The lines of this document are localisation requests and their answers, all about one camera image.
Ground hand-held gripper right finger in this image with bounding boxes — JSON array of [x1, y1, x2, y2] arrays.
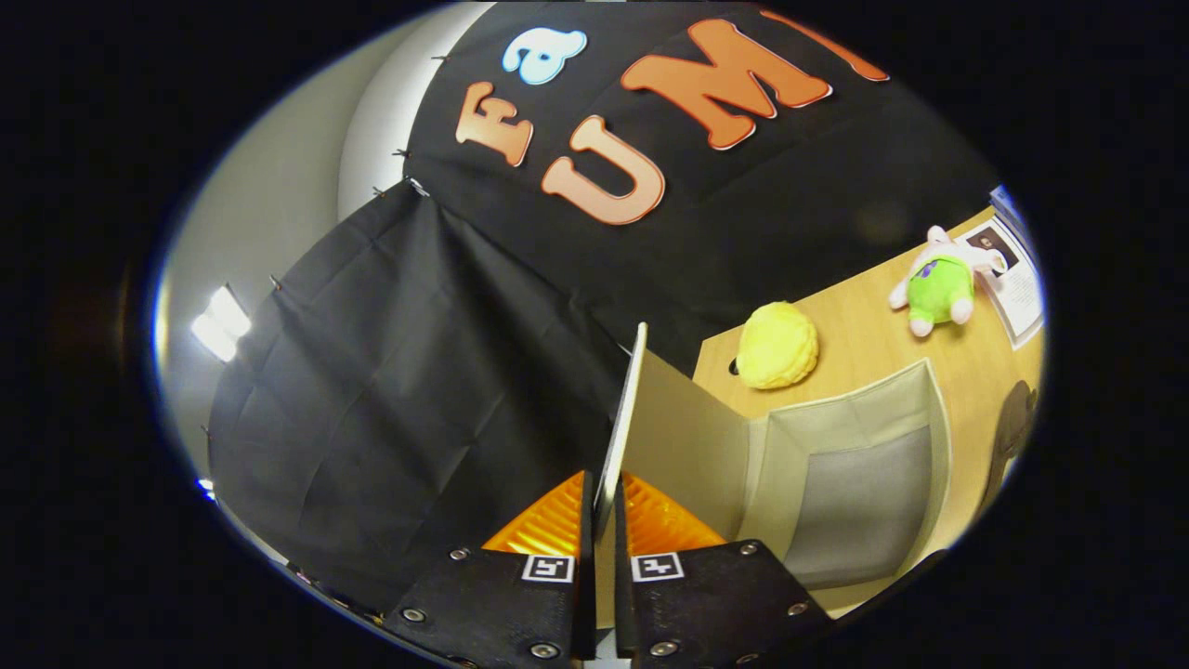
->
[[611, 470, 834, 669]]

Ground black backdrop cloth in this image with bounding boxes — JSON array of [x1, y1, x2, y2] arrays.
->
[[206, 0, 1009, 614]]

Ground row of black clips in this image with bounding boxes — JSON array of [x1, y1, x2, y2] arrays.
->
[[200, 54, 451, 438]]

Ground green plush toy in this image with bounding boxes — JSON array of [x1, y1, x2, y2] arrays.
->
[[887, 226, 1009, 337]]

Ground white book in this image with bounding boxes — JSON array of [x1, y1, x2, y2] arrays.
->
[[957, 216, 1046, 351]]

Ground brown suede shoe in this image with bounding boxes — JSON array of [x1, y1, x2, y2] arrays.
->
[[978, 379, 1043, 512]]

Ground beige fabric storage box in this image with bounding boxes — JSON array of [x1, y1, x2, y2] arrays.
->
[[594, 322, 953, 628]]

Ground yellow plush ball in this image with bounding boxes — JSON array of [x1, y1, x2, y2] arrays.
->
[[736, 301, 820, 390]]

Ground thick blue book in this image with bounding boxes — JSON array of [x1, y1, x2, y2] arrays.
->
[[989, 184, 1027, 233]]

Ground ceiling light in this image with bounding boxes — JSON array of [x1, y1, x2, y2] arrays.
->
[[190, 285, 253, 363]]

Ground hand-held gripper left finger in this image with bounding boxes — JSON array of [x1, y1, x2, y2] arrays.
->
[[379, 469, 598, 665]]

